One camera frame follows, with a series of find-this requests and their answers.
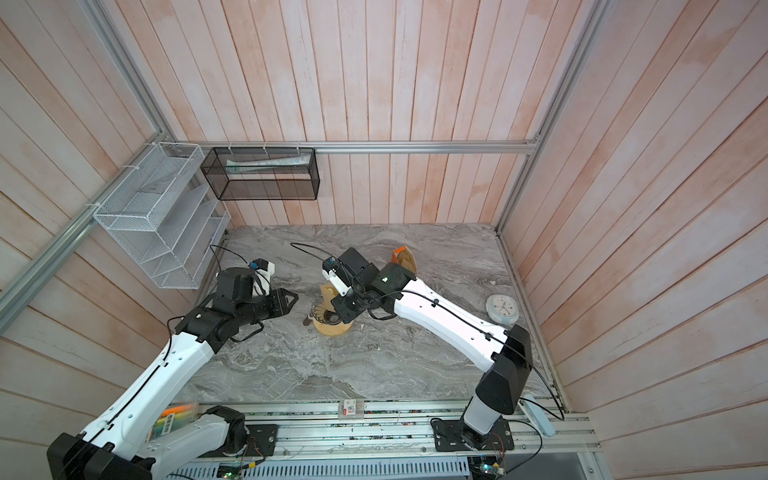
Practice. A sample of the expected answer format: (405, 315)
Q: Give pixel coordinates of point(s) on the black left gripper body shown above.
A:
(251, 310)

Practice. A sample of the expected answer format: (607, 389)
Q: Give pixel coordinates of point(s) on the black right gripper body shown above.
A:
(351, 305)

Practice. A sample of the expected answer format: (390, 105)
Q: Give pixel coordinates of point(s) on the single brown paper filter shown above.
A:
(329, 293)

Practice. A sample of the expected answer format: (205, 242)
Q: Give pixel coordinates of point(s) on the ribbed glass dripper cone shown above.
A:
(322, 314)

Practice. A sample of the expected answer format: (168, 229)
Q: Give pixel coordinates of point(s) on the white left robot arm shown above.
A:
(116, 445)

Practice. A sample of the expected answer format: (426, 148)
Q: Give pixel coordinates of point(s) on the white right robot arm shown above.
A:
(502, 354)

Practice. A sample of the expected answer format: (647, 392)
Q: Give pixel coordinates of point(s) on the orange coffee filter box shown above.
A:
(397, 255)

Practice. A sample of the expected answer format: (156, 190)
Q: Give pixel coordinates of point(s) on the brown paper coffee filters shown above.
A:
(409, 263)

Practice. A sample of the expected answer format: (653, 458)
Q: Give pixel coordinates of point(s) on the small red white box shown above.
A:
(351, 409)

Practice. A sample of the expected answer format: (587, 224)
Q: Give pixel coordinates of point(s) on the white round timer clock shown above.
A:
(502, 309)

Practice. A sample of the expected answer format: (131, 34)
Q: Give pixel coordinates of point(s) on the white handheld device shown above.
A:
(537, 415)

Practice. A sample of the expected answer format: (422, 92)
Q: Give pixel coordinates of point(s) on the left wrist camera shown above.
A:
(263, 271)

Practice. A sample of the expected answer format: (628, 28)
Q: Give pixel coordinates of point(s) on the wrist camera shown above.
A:
(336, 272)
(263, 271)

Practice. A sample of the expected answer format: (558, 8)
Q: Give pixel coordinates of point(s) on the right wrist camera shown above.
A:
(336, 272)

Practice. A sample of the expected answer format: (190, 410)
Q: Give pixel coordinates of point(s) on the white wire mesh shelf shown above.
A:
(163, 221)

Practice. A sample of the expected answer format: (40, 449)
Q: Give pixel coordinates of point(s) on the black wire mesh basket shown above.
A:
(262, 173)

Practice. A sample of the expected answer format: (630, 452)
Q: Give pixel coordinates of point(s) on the aluminium mounting rail base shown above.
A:
(394, 440)

